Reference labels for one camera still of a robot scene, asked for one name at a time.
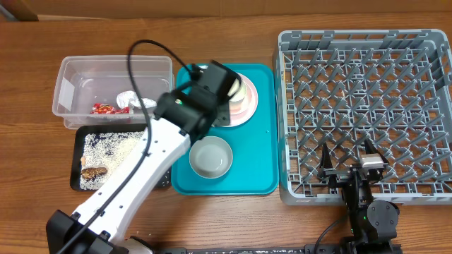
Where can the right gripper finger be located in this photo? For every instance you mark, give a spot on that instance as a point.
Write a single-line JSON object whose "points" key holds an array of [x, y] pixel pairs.
{"points": [[326, 163], [370, 149]]}

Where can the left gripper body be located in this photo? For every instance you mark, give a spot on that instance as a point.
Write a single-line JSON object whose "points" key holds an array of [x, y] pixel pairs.
{"points": [[214, 109]]}

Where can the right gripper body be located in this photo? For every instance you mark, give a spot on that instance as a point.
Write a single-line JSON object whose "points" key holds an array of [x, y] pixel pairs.
{"points": [[337, 176]]}

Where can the grey bowl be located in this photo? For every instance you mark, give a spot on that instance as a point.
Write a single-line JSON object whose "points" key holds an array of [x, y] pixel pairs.
{"points": [[211, 157]]}

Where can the white tissue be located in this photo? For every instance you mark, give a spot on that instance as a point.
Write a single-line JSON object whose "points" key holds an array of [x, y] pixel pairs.
{"points": [[130, 99]]}

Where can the red snack wrapper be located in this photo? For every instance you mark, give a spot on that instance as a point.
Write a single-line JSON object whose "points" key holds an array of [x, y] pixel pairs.
{"points": [[108, 109]]}

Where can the white rice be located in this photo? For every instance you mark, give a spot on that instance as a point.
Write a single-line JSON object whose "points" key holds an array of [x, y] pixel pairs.
{"points": [[106, 150]]}

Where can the brown food piece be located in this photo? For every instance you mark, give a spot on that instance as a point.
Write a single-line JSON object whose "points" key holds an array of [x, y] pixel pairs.
{"points": [[91, 173]]}

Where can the white paper cup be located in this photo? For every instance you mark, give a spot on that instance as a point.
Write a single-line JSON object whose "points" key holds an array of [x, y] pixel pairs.
{"points": [[237, 92]]}

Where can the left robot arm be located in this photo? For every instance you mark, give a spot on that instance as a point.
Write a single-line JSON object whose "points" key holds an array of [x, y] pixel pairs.
{"points": [[99, 224]]}

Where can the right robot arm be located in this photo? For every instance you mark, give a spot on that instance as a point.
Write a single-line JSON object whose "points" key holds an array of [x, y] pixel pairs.
{"points": [[373, 222]]}

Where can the grey dishwasher rack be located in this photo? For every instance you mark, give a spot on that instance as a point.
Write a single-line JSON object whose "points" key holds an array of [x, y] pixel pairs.
{"points": [[342, 87]]}

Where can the large pink plate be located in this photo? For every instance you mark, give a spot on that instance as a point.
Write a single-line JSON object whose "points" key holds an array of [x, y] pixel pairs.
{"points": [[239, 119]]}

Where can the small pink plate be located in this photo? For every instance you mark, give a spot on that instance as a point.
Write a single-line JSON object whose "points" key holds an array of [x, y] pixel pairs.
{"points": [[242, 106]]}

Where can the teal serving tray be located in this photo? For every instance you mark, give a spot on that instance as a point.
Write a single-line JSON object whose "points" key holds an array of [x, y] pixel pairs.
{"points": [[255, 169]]}

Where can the black plastic tray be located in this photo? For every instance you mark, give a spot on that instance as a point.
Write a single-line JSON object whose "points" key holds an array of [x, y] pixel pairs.
{"points": [[81, 133]]}

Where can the clear plastic bin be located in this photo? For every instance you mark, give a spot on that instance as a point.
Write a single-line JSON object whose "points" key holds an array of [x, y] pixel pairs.
{"points": [[84, 81]]}

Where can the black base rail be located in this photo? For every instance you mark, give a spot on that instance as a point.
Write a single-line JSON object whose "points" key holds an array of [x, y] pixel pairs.
{"points": [[307, 249]]}

